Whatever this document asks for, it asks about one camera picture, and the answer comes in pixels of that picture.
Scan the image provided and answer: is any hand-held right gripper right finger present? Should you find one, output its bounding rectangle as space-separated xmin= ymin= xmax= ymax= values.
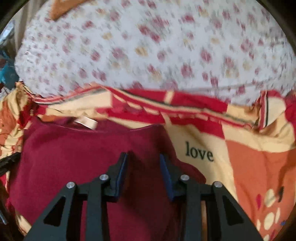
xmin=159 ymin=154 xmax=264 ymax=241

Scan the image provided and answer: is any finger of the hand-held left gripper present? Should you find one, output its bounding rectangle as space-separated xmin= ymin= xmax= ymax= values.
xmin=0 ymin=153 xmax=22 ymax=176

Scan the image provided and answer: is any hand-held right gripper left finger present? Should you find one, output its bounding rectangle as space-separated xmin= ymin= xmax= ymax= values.
xmin=23 ymin=152 xmax=129 ymax=241

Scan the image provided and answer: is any maroon shirt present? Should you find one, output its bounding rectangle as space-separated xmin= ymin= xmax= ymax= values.
xmin=6 ymin=117 xmax=207 ymax=241

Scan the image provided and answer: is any red orange printed blanket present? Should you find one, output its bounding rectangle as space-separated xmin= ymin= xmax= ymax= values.
xmin=0 ymin=82 xmax=296 ymax=241

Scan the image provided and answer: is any teal cloth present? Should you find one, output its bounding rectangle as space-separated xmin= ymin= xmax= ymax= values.
xmin=0 ymin=62 xmax=16 ymax=84

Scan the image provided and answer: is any floral bedsheet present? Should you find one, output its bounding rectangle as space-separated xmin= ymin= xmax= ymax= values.
xmin=14 ymin=0 xmax=296 ymax=109

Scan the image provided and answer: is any orange brown cloth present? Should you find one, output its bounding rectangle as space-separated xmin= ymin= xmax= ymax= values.
xmin=50 ymin=0 xmax=70 ymax=22

